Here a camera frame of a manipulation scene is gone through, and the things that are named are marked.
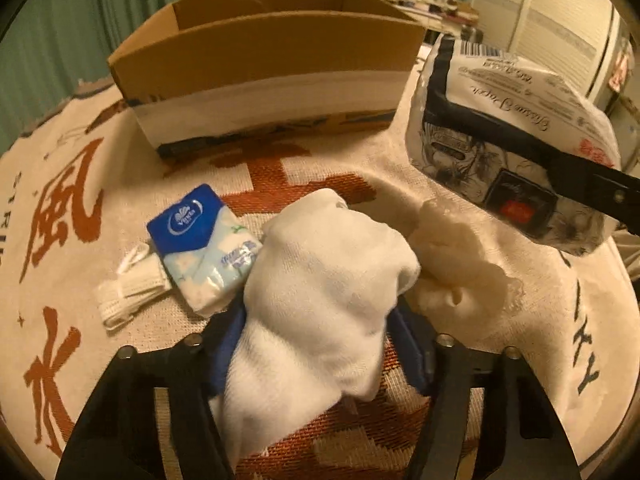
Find white folded strap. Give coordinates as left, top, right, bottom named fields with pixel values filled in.
left=95, top=242, right=174, bottom=331

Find white sock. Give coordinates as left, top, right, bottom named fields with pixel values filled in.
left=210, top=188, right=422, bottom=471

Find beige printed blanket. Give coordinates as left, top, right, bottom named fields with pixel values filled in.
left=0, top=45, right=640, bottom=480

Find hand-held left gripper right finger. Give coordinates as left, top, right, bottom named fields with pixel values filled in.
left=387, top=307, right=583, bottom=480

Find cluttered desk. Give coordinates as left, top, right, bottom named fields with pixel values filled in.
left=370, top=0, right=487, bottom=43

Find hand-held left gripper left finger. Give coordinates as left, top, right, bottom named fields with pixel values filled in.
left=55, top=304, right=249, bottom=480

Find green curtain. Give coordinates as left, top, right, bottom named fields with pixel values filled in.
left=0, top=0, right=217, bottom=147

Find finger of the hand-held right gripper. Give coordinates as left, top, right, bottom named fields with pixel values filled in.
left=424, top=91, right=640, bottom=237

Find cardboard box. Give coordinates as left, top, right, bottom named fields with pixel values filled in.
left=107, top=0, right=428, bottom=161

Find small blue tissue pack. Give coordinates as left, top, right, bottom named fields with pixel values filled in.
left=146, top=183, right=264, bottom=318

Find red door decoration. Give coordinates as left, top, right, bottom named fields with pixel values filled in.
left=606, top=35, right=634, bottom=94

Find white wardrobe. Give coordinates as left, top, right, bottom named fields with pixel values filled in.
left=474, top=0, right=617, bottom=98

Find crumpled white cloth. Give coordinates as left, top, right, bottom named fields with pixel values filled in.
left=402, top=200, right=524, bottom=341

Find large floral tissue pack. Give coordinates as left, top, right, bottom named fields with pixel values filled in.
left=405, top=34, right=623, bottom=259

